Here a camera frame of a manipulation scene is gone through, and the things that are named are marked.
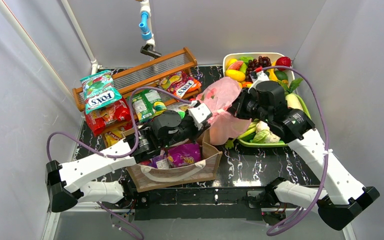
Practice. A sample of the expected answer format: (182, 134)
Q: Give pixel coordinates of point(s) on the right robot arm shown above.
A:
(339, 199)

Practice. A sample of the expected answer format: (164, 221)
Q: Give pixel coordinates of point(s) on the white cauliflower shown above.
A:
(263, 135)

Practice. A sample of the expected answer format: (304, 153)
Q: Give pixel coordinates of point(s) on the green Fox's mint candy bag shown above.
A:
(99, 91)

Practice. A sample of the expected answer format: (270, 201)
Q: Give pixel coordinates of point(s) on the pink plastic grocery bag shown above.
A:
(219, 97)

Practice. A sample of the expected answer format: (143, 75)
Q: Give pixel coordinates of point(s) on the brown burlap tote bag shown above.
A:
(146, 178)

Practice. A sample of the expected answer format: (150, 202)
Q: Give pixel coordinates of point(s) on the green Chuba snack bag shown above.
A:
(179, 107)

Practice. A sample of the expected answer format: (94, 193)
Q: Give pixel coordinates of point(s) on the purple Fox's berries candy bag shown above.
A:
(158, 162)

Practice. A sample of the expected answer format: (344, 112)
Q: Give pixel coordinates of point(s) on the white pipe with blue valve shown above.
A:
(145, 25)

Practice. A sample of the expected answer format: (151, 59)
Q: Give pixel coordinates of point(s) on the white wall conduit pipe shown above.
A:
(36, 51)

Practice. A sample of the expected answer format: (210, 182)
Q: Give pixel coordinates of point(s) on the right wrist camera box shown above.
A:
(257, 76)

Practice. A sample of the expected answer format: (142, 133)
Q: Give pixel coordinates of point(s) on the aluminium frame rail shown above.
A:
(123, 205)

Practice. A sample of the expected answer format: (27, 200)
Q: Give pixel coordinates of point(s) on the green lemon snack bag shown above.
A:
(147, 105)

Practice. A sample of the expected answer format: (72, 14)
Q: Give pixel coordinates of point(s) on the yellow chips bag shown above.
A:
(113, 136)

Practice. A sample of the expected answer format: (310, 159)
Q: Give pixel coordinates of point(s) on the green avocado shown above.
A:
(281, 75)

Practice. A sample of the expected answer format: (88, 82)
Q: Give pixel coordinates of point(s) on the dark grape bunch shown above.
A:
(254, 63)

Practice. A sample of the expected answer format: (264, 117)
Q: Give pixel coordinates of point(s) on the red cookie snack bag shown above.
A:
(126, 126)

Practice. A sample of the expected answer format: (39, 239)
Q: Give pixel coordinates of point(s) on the green vegetable tray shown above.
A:
(247, 143)

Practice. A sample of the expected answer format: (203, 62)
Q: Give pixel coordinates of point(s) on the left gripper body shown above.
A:
(194, 125)

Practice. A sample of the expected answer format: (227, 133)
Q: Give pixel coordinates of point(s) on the wooden rack with glass shelves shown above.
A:
(147, 74)

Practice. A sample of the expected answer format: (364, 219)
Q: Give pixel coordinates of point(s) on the orange Fox's fruits candy bag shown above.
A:
(180, 83)

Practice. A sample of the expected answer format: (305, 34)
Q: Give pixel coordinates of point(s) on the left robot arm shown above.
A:
(74, 182)

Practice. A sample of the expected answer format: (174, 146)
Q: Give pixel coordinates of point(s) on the purple grape candy bag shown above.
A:
(184, 155)

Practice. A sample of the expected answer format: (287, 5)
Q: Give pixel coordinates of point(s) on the white radish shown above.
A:
(293, 102)

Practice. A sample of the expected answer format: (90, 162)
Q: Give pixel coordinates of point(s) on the red apple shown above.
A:
(283, 61)

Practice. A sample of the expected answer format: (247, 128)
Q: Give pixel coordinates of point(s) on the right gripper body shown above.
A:
(235, 109)

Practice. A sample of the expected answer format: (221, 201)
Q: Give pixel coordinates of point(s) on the yellow mango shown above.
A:
(235, 75)

